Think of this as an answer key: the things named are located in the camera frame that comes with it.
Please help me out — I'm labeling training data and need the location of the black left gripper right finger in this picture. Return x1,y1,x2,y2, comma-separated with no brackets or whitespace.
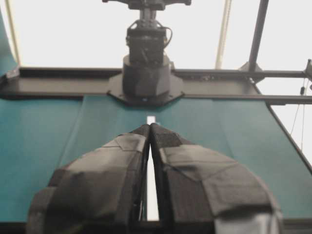
150,124,283,234

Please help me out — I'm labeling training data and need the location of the black table frame rail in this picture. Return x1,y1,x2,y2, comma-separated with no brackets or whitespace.
0,68,312,106

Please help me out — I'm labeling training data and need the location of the white wooden board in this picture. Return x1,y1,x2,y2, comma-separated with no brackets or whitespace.
145,115,159,221

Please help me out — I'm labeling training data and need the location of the black vertical frame post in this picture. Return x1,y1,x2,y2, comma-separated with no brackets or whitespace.
248,0,269,72

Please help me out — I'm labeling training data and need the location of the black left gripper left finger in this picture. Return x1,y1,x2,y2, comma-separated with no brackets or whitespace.
26,125,150,234

